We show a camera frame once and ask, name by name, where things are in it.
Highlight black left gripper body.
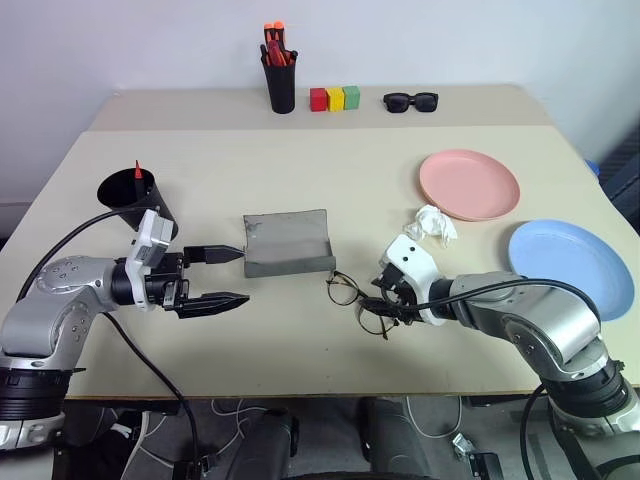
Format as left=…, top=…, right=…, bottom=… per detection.
left=144, top=252, right=192, bottom=314

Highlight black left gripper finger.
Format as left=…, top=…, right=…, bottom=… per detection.
left=176, top=290, right=251, bottom=321
left=182, top=243, right=246, bottom=266

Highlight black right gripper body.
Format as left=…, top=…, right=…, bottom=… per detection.
left=371, top=263, right=419, bottom=315

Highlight tortoiseshell eyeglasses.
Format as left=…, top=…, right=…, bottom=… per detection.
left=325, top=270, right=402, bottom=342

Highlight grey glasses case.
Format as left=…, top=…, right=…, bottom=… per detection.
left=242, top=207, right=338, bottom=280

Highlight large black plastic cup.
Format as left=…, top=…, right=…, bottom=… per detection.
left=95, top=167, right=180, bottom=242

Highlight crumpled white tissue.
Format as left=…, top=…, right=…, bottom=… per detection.
left=402, top=204, right=459, bottom=248

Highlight pink plastic plate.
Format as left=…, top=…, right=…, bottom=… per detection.
left=418, top=148, right=522, bottom=223

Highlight dark rounded shape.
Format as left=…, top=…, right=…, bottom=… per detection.
left=356, top=396, right=420, bottom=475
left=232, top=405, right=302, bottom=477

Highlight blue plastic plate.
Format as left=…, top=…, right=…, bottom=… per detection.
left=508, top=219, right=636, bottom=323

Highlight slim black pen holder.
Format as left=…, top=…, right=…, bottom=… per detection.
left=260, top=49, right=300, bottom=116

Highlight black sunglasses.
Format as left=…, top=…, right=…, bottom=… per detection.
left=382, top=91, right=440, bottom=115

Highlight red and black pen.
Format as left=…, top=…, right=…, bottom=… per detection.
left=266, top=39, right=290, bottom=67

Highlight black ribbed object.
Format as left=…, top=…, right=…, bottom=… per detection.
left=599, top=130, right=640, bottom=222

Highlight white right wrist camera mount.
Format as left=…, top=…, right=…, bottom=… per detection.
left=379, top=233, right=447, bottom=328

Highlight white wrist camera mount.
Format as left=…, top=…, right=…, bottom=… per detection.
left=379, top=233, right=447, bottom=328
left=124, top=208, right=175, bottom=314

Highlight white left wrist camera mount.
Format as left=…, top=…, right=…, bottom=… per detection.
left=124, top=208, right=175, bottom=314

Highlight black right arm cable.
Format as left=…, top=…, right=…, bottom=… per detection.
left=398, top=278, right=602, bottom=322

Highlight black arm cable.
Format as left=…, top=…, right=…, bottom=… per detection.
left=16, top=208, right=200, bottom=466
left=398, top=278, right=602, bottom=322

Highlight white floor cable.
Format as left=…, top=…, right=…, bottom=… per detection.
left=405, top=396, right=464, bottom=440
left=208, top=398, right=254, bottom=437

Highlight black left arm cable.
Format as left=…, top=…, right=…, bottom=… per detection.
left=16, top=208, right=200, bottom=466

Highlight metal caster bracket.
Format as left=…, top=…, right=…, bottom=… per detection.
left=451, top=432, right=504, bottom=472

